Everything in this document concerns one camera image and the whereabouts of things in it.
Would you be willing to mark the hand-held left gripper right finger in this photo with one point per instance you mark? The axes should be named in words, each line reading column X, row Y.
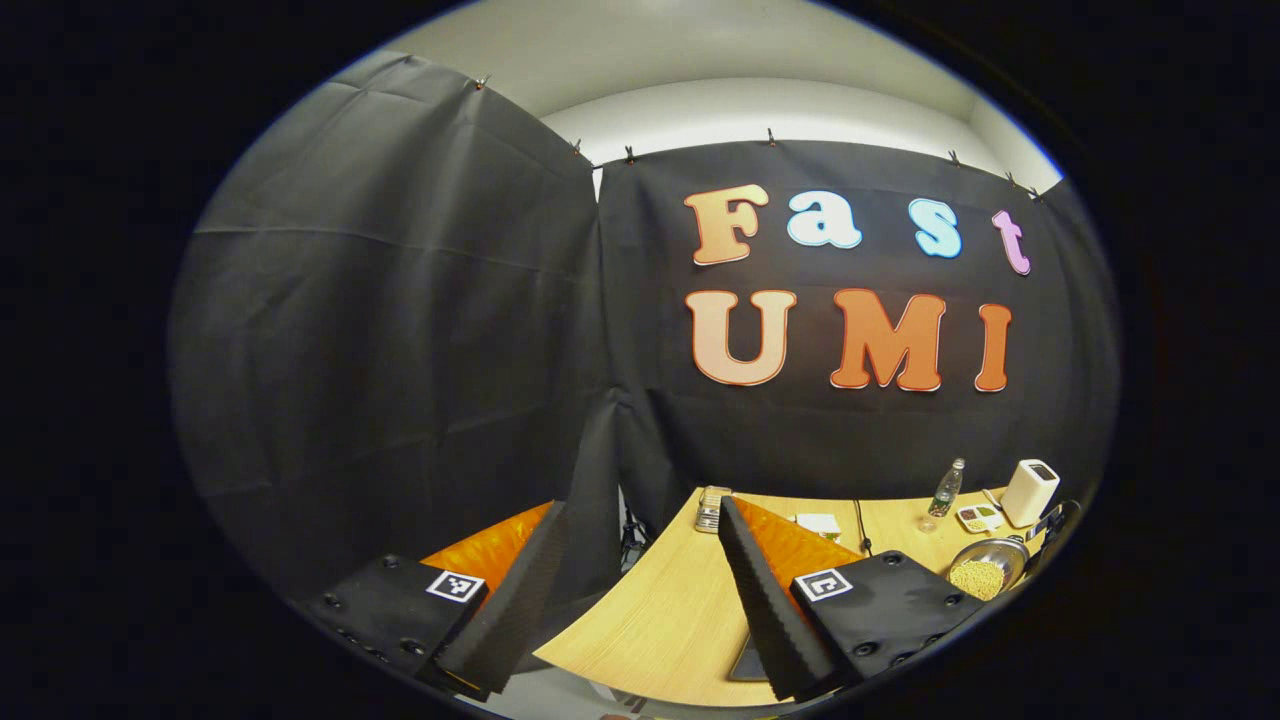
column 775, row 620

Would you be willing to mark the white toaster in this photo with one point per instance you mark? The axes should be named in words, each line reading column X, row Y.
column 1028, row 495

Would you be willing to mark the pile of soybeans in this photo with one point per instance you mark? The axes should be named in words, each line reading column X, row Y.
column 977, row 578

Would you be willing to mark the row of backdrop clips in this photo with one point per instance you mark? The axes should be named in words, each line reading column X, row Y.
column 771, row 136

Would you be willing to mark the black induction cooktop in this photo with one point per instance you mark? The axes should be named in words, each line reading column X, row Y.
column 748, row 662

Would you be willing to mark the white sectioned tray of beans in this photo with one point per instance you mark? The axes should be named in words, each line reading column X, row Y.
column 978, row 518

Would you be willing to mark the sandwich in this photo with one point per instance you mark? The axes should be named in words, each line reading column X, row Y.
column 820, row 524

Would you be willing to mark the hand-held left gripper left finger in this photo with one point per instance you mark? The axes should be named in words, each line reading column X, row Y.
column 510, row 620

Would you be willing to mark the black backdrop cloth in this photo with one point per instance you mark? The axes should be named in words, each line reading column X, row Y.
column 400, row 330

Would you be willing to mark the clear plastic water bottle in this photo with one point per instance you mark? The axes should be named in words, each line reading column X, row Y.
column 945, row 490

